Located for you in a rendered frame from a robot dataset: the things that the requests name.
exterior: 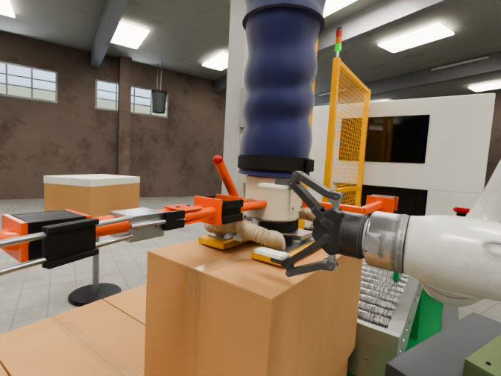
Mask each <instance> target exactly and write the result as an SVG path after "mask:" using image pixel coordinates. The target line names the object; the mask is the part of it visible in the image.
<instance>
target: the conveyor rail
mask: <svg viewBox="0 0 501 376"><path fill-rule="evenodd" d="M422 289H423V287H422V286H421V285H420V283H419V281H418V279H417V278H413V277H412V276H410V277H409V280H408V282H407V284H406V287H405V289H404V290H403V294H402V295H401V298H400V300H399V303H398V305H397V308H396V310H395V311H394V315H393V316H392V318H391V321H390V323H389V326H388V328H387V330H391V331H393V332H396V333H399V334H400V349H399V355H401V354H402V353H404V352H405V351H406V346H407V343H408V340H409V335H410V332H411V329H412V324H413V321H414V318H415V314H416V310H417V308H418V302H419V300H420V294H421V292H422Z"/></svg>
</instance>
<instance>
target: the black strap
mask: <svg viewBox="0 0 501 376"><path fill-rule="evenodd" d="M314 162H315V161H314V160H312V159H309V158H302V157H280V156H265V155H239V156H238V167H239V169H253V170H265V171H278V172H293V171H302V172H313V171H314Z"/></svg>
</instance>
